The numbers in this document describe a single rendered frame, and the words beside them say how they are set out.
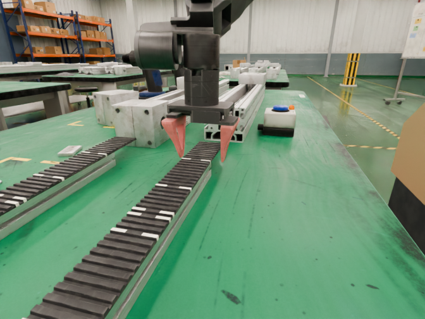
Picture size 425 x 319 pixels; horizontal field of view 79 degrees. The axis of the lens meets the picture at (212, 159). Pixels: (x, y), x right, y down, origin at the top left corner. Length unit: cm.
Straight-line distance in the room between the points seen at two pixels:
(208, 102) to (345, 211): 25
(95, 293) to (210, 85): 31
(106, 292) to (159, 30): 36
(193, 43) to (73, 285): 33
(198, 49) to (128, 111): 26
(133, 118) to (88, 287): 43
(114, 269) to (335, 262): 21
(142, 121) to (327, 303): 48
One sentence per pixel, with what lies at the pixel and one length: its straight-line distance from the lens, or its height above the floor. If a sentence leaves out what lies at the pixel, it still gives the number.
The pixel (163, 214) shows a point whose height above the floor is 81.
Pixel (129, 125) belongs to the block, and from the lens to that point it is 62.
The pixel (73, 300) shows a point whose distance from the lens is 23.
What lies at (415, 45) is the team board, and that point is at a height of 118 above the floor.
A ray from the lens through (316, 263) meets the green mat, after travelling 30.
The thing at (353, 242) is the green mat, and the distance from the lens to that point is 34.
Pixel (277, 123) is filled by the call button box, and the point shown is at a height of 81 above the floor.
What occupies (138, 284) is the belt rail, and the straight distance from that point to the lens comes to 26.
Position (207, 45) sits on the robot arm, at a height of 99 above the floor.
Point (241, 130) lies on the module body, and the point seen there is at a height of 81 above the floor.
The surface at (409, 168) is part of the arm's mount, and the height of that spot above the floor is 81.
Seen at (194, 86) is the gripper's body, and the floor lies 93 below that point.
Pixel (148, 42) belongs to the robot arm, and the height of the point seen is 99.
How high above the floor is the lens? 97
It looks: 22 degrees down
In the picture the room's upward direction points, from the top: straight up
